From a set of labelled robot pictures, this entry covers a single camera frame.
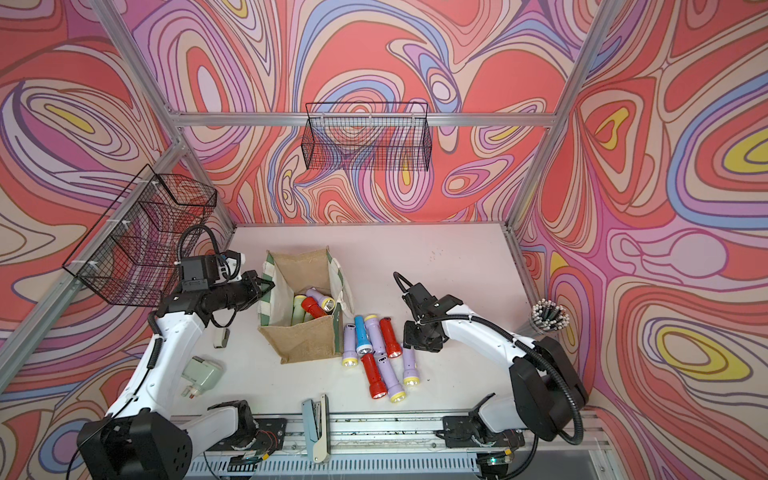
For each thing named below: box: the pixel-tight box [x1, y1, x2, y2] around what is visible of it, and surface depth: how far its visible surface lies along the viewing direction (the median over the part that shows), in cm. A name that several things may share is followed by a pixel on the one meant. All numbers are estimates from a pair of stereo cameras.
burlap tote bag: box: [258, 246, 355, 365], surface depth 85 cm
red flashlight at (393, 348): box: [379, 317, 403, 358], surface depth 90 cm
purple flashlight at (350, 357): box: [342, 323, 359, 367], surface depth 87 cm
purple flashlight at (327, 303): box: [306, 287, 336, 314], surface depth 93 cm
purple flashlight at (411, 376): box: [402, 347, 420, 386], surface depth 83 cm
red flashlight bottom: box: [360, 352, 388, 399], surface depth 82 cm
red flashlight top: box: [301, 296, 327, 319], surface depth 92 cm
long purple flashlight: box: [364, 314, 406, 403], surface depth 86 cm
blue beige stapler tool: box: [302, 394, 330, 464], surface depth 74 cm
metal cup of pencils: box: [531, 298, 570, 332], surface depth 78 cm
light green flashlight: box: [291, 295, 307, 326], surface depth 94 cm
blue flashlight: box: [354, 315, 373, 355], surface depth 88 cm
